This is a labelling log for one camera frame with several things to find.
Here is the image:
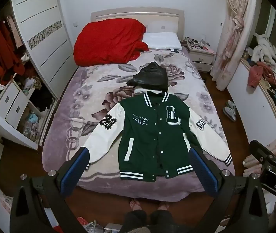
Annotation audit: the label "person's right leg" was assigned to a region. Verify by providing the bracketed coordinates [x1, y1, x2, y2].
[150, 200, 175, 233]

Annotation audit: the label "green white varsity jacket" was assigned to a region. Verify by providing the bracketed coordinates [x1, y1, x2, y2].
[81, 91, 233, 182]

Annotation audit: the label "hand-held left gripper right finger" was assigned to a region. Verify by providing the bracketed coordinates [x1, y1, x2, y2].
[188, 147, 270, 233]

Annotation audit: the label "person's leg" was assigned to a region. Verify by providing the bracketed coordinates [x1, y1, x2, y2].
[122, 198, 148, 233]
[150, 200, 175, 233]

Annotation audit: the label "red duvet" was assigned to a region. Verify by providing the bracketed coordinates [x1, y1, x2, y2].
[73, 18, 149, 66]

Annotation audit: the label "leopard print garment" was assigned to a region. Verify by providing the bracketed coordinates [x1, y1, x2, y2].
[30, 76, 42, 90]

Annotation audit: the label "black leather jacket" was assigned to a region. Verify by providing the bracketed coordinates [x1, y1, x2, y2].
[126, 62, 169, 93]

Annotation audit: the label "clutter of small toiletries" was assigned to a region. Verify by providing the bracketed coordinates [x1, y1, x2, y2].
[183, 36, 211, 49]

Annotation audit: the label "bed with floral blanket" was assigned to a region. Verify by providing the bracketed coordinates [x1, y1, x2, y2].
[42, 47, 236, 202]

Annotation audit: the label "white nightstand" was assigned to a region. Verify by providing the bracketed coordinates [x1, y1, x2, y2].
[185, 42, 216, 73]

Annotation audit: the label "pink floral curtain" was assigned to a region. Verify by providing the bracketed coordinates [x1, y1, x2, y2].
[209, 0, 258, 91]

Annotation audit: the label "white fluffy garment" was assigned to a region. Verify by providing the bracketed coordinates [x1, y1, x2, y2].
[251, 33, 276, 76]

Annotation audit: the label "pink floral cloth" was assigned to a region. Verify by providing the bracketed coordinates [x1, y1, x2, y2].
[242, 136, 276, 177]
[0, 194, 14, 214]

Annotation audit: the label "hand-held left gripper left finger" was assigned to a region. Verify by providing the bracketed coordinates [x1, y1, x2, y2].
[9, 147, 91, 233]

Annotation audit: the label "pink hanging garment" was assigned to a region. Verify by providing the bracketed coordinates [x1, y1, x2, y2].
[7, 16, 24, 49]

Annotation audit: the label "white wardrobe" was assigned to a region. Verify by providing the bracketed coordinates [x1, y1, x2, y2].
[0, 0, 78, 151]

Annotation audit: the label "teal clothes pile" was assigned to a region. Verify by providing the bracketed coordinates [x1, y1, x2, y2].
[22, 112, 43, 141]

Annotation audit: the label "pink crumpled garment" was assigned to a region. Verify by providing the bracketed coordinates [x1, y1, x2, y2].
[247, 62, 276, 88]

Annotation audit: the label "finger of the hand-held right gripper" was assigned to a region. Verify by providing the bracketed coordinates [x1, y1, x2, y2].
[248, 139, 276, 170]

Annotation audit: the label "plastic packaging pile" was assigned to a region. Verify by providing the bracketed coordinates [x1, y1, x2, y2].
[76, 216, 124, 233]

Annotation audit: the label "white pillow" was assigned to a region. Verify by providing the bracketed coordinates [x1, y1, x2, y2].
[143, 32, 182, 51]

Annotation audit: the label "white drawer unit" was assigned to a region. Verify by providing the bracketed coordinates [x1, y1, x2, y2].
[0, 80, 32, 129]

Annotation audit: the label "person's left leg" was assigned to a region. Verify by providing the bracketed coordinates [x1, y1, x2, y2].
[122, 198, 148, 233]

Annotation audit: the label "red hanging clothes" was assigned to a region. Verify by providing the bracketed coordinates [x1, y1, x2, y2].
[0, 21, 27, 85]

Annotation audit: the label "beige bed headboard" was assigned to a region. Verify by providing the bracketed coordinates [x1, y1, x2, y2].
[90, 7, 185, 37]

